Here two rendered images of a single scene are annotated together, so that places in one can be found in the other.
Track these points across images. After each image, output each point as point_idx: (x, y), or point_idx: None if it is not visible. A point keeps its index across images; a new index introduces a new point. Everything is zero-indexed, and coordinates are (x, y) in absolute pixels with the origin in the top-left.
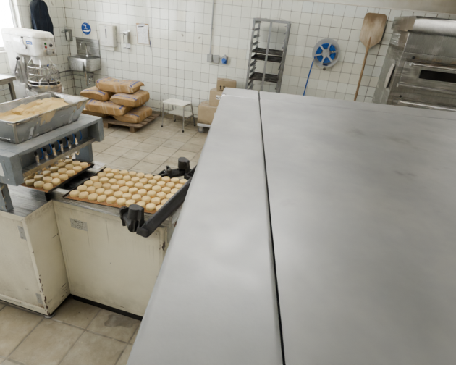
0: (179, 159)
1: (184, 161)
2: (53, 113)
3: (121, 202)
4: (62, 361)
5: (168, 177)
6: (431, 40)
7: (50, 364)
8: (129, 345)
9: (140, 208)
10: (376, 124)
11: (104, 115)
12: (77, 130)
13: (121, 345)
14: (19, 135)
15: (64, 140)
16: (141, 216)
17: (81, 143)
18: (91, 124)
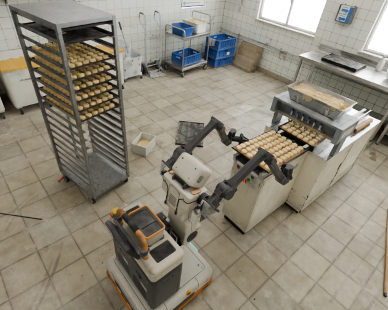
0: (289, 164)
1: (286, 166)
2: (311, 99)
3: (252, 139)
4: (226, 179)
5: (277, 163)
6: None
7: (226, 176)
8: (220, 201)
9: (231, 131)
10: (98, 15)
11: None
12: (316, 119)
13: (222, 198)
14: (290, 95)
15: (316, 122)
16: (228, 134)
17: (321, 131)
18: (329, 125)
